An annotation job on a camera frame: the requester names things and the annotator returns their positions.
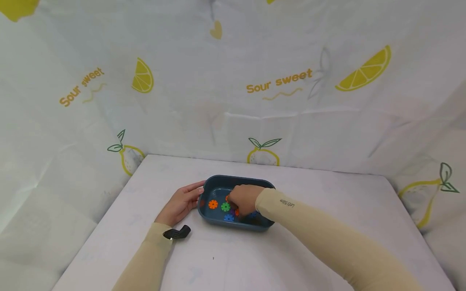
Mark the person's right fingers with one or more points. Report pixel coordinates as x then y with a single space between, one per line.
244 210

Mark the person's left thumb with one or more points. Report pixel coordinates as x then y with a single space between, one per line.
194 185

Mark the pile of colourful plastic gears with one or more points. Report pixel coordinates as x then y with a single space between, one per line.
225 207

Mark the person's right hand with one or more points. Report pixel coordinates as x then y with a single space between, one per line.
245 197

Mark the person's right forearm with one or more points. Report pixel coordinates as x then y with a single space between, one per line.
327 238

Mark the person's left hand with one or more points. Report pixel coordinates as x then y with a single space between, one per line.
178 206

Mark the dark blue plastic tray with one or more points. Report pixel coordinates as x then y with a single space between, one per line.
218 188

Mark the person's left fingers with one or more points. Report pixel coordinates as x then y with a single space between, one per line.
194 202

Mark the black wrist band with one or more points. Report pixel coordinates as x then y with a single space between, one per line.
178 233

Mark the person's left forearm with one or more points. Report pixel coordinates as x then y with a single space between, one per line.
145 262

